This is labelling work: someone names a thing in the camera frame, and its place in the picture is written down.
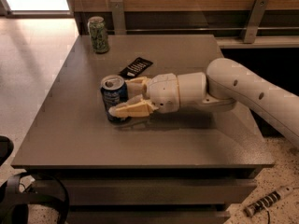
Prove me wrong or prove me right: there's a black power cable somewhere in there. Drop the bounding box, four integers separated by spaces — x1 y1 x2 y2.
261 187 299 224

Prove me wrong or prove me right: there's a grey drawer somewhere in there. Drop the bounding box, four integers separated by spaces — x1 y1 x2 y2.
67 211 230 224
62 178 256 205

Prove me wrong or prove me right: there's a green soda can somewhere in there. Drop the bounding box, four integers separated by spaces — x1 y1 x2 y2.
88 16 109 53

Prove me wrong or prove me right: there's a left metal wall bracket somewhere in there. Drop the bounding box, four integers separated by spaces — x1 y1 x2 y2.
110 0 127 35

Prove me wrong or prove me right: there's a blue pepsi can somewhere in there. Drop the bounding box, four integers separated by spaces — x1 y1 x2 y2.
100 75 128 123

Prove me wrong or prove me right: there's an upper grey drawer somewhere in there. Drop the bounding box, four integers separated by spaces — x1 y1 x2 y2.
62 178 256 205

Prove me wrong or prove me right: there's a metal wall bracket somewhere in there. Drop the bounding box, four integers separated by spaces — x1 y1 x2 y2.
110 0 127 35
240 0 269 44

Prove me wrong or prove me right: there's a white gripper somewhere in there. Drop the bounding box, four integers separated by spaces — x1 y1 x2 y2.
108 74 179 118

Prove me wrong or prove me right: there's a black chair base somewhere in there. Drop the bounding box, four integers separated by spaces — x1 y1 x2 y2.
0 135 70 224

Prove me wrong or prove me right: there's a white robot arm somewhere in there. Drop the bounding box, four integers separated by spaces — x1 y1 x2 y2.
108 58 299 147

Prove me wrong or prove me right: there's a black snack packet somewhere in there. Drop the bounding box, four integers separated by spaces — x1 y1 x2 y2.
120 57 152 78

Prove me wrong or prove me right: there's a horizontal metal rail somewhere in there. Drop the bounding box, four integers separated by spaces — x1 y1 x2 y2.
108 26 299 34

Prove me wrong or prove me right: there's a right metal wall bracket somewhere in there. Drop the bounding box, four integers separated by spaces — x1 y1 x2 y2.
240 0 269 44

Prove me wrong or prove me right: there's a lower grey drawer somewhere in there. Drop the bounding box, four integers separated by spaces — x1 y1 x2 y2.
67 211 230 224

